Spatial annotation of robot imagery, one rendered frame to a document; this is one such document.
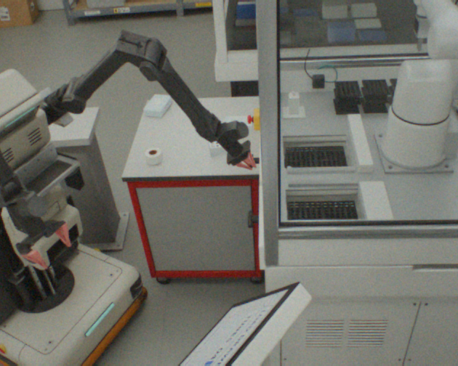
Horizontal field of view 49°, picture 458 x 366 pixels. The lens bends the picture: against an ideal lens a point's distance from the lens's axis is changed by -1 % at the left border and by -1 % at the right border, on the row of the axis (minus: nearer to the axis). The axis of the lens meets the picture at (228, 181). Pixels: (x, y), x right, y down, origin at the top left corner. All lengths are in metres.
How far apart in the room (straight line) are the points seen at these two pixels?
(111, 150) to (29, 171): 1.93
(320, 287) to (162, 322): 1.17
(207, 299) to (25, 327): 0.86
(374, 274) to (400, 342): 0.39
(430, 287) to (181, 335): 1.29
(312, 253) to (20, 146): 0.99
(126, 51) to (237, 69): 1.20
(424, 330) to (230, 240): 0.98
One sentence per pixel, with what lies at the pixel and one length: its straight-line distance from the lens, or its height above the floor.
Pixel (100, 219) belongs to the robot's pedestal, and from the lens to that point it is 2.86.
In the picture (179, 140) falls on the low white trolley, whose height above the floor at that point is 0.76.
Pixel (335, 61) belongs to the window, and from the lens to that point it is 1.12.
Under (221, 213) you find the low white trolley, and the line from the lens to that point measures 2.27.
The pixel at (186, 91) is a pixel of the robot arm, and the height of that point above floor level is 1.28.
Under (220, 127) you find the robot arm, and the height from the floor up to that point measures 1.09.
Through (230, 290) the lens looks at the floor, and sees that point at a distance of 2.65.
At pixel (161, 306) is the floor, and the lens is 2.64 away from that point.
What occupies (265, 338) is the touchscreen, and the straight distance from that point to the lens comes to 1.06.
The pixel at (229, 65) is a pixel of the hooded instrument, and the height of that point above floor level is 0.89.
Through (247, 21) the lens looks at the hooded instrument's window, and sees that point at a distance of 2.54.
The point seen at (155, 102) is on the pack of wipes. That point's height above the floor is 0.81.
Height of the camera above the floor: 2.08
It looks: 40 degrees down
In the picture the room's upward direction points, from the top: 5 degrees counter-clockwise
